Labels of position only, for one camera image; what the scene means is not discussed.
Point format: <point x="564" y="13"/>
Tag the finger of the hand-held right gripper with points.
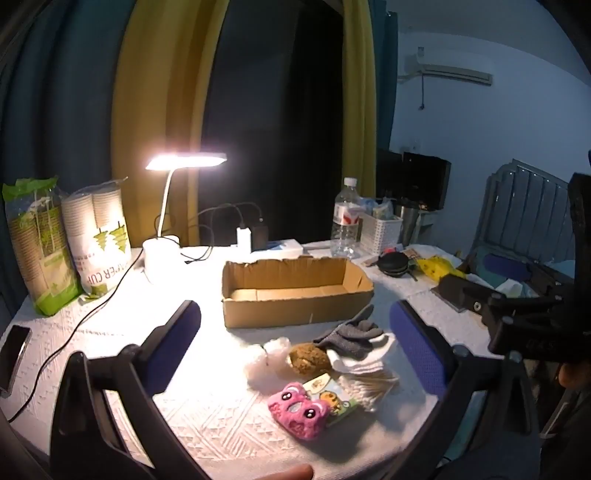
<point x="466" y="295"/>

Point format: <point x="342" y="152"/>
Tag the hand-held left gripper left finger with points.
<point x="178" y="332"/>

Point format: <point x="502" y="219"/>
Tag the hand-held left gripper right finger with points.
<point x="415" y="341"/>

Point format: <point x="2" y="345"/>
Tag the white towel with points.
<point x="364" y="364"/>

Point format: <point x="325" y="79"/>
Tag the grey gloves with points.
<point x="351" y="339"/>

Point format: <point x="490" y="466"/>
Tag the cotton swab pack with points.
<point x="369" y="390"/>

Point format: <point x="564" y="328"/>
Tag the cartoon card pack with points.
<point x="334" y="399"/>

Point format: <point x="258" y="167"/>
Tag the cardboard box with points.
<point x="277" y="314"/>

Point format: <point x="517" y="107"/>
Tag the brown sponge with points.
<point x="309" y="359"/>

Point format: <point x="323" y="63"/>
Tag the pink plush toy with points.
<point x="295" y="410"/>

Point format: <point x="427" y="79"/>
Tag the person's left hand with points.
<point x="288" y="474"/>

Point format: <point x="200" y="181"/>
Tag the yellow packet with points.
<point x="436" y="267"/>

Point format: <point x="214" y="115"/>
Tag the blue cushion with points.
<point x="505" y="266"/>

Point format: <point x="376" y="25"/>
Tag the checkered card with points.
<point x="412" y="254"/>

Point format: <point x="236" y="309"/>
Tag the white desk lamp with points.
<point x="159" y="258"/>

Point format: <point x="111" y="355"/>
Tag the black round case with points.
<point x="392" y="265"/>

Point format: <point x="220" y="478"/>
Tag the white embossed tablecloth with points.
<point x="207" y="415"/>

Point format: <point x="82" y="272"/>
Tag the metal tumbler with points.
<point x="408" y="221"/>

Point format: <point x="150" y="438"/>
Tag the white plastic basket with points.
<point x="381" y="235"/>

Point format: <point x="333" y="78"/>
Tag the grey slatted headboard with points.
<point x="526" y="207"/>

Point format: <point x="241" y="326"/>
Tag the white charger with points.
<point x="244" y="240"/>

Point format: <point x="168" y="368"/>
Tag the black appliance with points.
<point x="425" y="180"/>

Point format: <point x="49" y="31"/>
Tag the white paper cup pack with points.
<point x="97" y="240"/>

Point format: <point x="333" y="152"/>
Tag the black charger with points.
<point x="259" y="233"/>

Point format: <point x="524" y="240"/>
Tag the clear water bottle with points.
<point x="346" y="230"/>

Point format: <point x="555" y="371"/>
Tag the blue plastic bag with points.
<point x="367" y="204"/>

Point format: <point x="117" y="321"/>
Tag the green paper cup pack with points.
<point x="41" y="258"/>

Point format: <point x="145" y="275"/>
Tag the black smartphone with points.
<point x="14" y="350"/>

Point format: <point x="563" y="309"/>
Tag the white air conditioner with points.
<point x="452" y="69"/>

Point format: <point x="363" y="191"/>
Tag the yellow curtain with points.
<point x="358" y="92"/>
<point x="157" y="92"/>

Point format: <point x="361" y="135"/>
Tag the dark window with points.
<point x="277" y="115"/>

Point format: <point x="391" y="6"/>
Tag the dark curtain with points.
<point x="384" y="69"/>
<point x="60" y="92"/>

